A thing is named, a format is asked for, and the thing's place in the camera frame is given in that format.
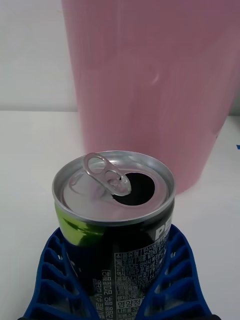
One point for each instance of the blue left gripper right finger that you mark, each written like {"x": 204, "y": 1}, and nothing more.
{"x": 182, "y": 295}

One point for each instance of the black drink can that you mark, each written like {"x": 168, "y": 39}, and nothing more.
{"x": 125, "y": 262}

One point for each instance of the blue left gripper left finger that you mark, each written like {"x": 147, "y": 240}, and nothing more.
{"x": 52, "y": 295}

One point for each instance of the pink plastic bin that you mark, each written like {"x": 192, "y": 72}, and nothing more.
{"x": 150, "y": 75}

